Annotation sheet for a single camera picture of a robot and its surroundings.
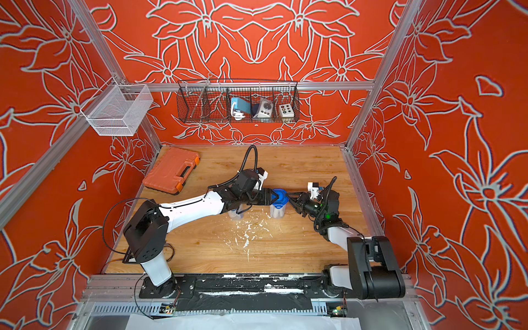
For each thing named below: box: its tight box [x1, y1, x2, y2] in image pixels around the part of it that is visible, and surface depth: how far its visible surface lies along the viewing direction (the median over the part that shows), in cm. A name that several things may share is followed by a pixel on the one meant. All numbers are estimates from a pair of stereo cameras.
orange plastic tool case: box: [143, 147, 201, 195], surface depth 104 cm
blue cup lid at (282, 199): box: [272, 188, 289, 209], surface depth 83 cm
